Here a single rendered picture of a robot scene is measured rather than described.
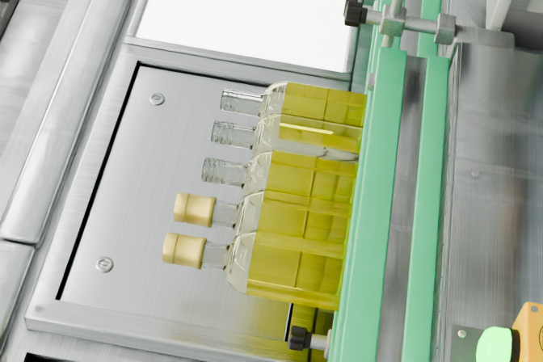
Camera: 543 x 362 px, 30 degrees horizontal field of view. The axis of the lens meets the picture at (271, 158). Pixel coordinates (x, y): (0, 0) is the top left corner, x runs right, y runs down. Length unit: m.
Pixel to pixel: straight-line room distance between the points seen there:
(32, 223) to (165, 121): 0.24
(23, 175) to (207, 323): 0.32
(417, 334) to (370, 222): 0.13
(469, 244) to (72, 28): 0.80
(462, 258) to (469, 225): 0.04
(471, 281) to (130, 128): 0.61
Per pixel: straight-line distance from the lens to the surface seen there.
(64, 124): 1.41
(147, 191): 1.33
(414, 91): 1.12
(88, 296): 1.24
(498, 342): 0.87
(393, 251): 0.99
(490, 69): 1.14
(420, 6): 1.37
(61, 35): 1.56
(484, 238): 0.99
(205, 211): 1.14
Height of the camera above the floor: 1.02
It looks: 2 degrees up
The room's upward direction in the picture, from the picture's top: 80 degrees counter-clockwise
